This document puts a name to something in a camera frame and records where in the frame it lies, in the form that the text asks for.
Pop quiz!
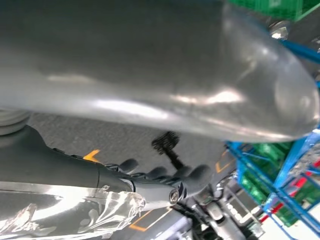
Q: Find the silver robot body shell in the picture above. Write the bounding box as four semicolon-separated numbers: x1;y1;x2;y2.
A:
0;0;320;144

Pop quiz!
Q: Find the green plastic crate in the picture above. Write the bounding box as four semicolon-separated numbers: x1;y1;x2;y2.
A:
229;0;320;22
236;141;320;229

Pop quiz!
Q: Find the red barrier tape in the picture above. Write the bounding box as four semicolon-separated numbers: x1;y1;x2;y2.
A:
260;158;320;223

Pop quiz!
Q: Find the blue metal shelf rack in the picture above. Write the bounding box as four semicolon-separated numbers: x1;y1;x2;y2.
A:
226;39;320;240

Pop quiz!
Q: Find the grey robot foot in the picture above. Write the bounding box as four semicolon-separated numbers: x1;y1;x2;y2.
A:
172;178;266;240

